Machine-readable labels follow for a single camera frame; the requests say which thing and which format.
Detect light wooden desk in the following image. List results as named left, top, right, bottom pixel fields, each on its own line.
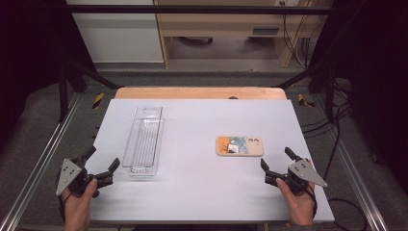
left=153, top=0, right=325, bottom=69

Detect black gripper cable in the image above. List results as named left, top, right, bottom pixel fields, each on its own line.
left=58, top=192, right=71, bottom=223
left=304, top=185, right=319, bottom=219

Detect clear plastic packaging box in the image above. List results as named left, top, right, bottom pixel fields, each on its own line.
left=121, top=105, right=166, bottom=177

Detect white cabinet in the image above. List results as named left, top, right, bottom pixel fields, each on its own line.
left=65, top=0, right=165, bottom=64

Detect black frame stand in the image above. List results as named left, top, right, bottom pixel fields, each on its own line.
left=57, top=57, right=123, bottom=123
left=272, top=61, right=337, bottom=123

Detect hanging black desk cables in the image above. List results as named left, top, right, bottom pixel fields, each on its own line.
left=279, top=1, right=312, bottom=69

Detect silver metal rail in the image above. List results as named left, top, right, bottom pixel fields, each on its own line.
left=312, top=95, right=390, bottom=231
left=0, top=92, right=82, bottom=231

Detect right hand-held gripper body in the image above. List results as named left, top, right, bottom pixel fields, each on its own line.
left=265, top=157, right=329, bottom=196

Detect grey desk drawer handle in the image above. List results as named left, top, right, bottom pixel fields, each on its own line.
left=251, top=27, right=280, bottom=37

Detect beige patterned phone case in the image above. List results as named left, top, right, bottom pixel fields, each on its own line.
left=216, top=136, right=265, bottom=158

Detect wooden table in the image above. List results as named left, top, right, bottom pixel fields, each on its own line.
left=115, top=86, right=288, bottom=100

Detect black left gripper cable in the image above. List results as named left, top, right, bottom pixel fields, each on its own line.
left=58, top=192, right=71, bottom=223

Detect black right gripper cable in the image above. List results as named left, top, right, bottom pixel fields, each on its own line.
left=304, top=185, right=319, bottom=219

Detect yellow black tape strip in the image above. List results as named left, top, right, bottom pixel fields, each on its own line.
left=297, top=93, right=317, bottom=109
left=91, top=92, right=106, bottom=110

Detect black floor cable loop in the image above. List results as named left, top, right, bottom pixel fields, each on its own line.
left=326, top=196, right=370, bottom=231

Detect person's left hand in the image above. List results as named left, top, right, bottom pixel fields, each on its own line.
left=61, top=178, right=99, bottom=231

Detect black floor cables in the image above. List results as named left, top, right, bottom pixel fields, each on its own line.
left=300, top=81, right=354, bottom=181

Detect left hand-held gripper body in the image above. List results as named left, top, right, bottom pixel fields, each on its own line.
left=55, top=156, right=115, bottom=197

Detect black curtain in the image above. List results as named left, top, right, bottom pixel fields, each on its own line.
left=309, top=0, right=408, bottom=189
left=0, top=0, right=75, bottom=152

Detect black frame crossbar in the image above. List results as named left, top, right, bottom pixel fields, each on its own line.
left=65, top=4, right=335, bottom=15

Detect person's right hand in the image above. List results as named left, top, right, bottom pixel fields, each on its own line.
left=275, top=177, right=318, bottom=227

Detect white board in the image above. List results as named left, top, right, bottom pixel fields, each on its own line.
left=84, top=98, right=336, bottom=224

